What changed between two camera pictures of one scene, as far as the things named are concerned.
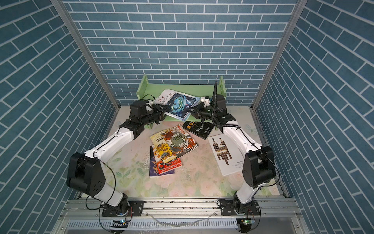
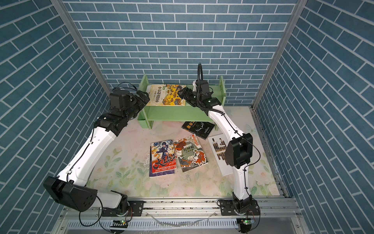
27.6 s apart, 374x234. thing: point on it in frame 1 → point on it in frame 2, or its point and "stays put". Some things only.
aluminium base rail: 271,208 stays put
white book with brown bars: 229,156 stays put
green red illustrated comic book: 172,143 → 190,152
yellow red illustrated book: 162,167 → 165,94
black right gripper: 198,111 → 187,98
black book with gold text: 203,129 stays put
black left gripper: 158,111 → 140,103
